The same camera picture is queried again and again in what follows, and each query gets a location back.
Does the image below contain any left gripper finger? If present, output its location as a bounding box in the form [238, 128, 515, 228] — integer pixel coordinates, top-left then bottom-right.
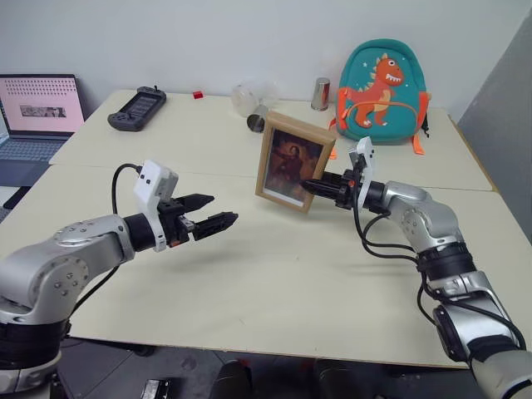
[193, 211, 239, 243]
[182, 193, 216, 214]

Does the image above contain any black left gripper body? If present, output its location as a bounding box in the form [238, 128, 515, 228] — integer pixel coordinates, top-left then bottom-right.
[157, 198, 197, 249]

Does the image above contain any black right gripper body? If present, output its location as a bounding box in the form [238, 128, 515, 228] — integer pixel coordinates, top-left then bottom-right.
[332, 167, 360, 211]

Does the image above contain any wooden picture frame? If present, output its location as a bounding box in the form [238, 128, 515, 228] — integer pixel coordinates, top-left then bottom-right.
[254, 110, 337, 215]

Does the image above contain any upright steel cup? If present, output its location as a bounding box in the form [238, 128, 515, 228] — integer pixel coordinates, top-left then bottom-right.
[310, 76, 332, 113]

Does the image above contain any lying steel cup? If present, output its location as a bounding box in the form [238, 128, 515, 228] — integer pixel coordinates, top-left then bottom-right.
[245, 104, 271, 134]

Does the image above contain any teal dinosaur backpack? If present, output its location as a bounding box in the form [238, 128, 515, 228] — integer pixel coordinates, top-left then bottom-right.
[327, 38, 431, 157]

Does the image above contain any black handheld game controller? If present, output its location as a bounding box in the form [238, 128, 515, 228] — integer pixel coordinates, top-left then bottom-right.
[107, 85, 168, 132]

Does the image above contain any dark rounded shape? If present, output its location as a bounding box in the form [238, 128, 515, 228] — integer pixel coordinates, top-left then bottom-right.
[214, 358, 254, 399]

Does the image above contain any grey partition panel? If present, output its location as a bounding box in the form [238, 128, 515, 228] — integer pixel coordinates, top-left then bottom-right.
[456, 15, 532, 247]

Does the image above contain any small black box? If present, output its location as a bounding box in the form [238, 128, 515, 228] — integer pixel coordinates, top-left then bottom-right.
[140, 377, 177, 399]

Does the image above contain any open grey laptop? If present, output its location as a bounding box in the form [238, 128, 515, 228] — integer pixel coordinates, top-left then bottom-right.
[0, 73, 86, 189]

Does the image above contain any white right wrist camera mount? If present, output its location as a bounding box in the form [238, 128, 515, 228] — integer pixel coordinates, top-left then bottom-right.
[347, 135, 377, 209]

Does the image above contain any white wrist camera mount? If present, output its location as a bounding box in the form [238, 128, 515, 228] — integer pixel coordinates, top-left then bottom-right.
[133, 159, 180, 254]
[347, 135, 377, 209]

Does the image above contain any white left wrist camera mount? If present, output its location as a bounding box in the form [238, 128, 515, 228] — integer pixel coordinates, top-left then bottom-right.
[133, 159, 180, 254]

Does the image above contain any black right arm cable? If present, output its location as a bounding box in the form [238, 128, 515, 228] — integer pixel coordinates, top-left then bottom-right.
[350, 202, 527, 351]

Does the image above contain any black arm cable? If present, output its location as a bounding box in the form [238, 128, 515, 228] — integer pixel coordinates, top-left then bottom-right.
[350, 202, 527, 351]
[62, 162, 143, 338]

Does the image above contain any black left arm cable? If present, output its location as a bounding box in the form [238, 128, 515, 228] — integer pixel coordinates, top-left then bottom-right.
[62, 162, 143, 338]

